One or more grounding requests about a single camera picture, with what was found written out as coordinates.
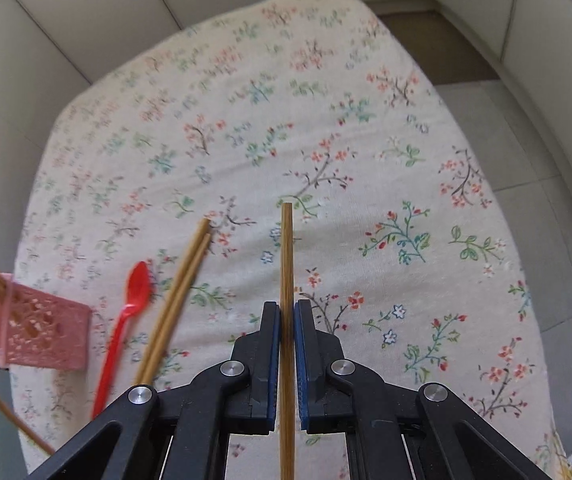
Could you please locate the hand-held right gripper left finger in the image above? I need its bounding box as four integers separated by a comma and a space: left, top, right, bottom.
26, 301, 283, 480

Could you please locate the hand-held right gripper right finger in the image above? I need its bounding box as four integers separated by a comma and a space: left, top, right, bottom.
293, 299, 554, 480

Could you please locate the pink perforated utensil holder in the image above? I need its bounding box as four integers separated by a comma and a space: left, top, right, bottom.
0, 272, 92, 371

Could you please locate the red plastic spoon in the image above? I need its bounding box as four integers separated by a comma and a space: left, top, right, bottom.
91, 261, 153, 420

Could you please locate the floral tablecloth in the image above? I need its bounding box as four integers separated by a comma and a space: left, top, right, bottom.
8, 0, 566, 480

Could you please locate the brown floor mat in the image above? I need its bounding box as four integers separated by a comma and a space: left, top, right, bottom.
380, 9, 499, 85

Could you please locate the narrow white cabinet door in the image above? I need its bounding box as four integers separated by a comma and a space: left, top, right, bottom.
430, 0, 522, 79

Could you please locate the white cabinet drawer front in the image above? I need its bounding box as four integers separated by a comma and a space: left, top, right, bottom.
500, 0, 572, 173

